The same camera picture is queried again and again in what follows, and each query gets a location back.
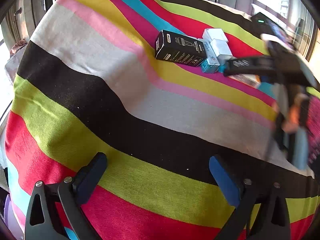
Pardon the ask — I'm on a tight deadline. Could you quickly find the orange white small box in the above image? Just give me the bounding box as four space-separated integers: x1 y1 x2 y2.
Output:
229 74 261 89

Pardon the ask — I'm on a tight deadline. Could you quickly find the white cube box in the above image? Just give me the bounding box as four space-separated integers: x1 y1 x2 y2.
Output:
210 39 234 65

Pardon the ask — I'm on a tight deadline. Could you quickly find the small white square box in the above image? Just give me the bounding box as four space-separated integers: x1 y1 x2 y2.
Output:
202 28 228 43

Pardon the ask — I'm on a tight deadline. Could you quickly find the black shaver box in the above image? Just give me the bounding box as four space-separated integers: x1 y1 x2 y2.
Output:
155 30 207 67

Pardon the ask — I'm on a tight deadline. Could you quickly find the teal white medicine box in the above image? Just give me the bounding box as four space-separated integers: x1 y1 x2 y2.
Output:
198 38 220 74

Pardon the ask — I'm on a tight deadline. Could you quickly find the person right hand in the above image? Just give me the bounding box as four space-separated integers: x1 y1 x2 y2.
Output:
282 93 309 134

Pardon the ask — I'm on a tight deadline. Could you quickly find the striped colourful bed cloth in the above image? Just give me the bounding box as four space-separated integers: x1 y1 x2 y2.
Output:
5 0 319 239

